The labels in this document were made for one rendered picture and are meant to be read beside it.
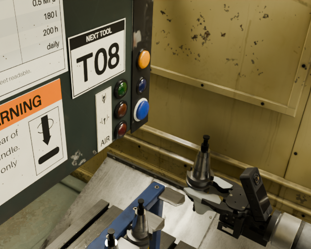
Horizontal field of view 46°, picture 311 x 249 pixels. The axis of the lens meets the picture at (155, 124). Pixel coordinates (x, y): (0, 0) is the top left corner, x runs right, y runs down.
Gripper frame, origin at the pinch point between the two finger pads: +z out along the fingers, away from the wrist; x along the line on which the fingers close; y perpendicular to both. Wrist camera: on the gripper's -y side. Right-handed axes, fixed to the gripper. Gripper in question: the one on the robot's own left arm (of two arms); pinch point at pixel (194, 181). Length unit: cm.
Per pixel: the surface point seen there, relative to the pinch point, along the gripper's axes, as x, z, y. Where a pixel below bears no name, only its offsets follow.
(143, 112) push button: -23.6, 0.8, -29.3
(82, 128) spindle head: -35.6, 1.8, -32.1
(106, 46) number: -31, 2, -41
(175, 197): 6.3, 7.0, 14.1
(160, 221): -3.5, 6.1, 14.1
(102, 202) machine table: 18, 43, 47
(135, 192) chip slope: 39, 41, 55
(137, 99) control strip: -24.0, 1.7, -31.3
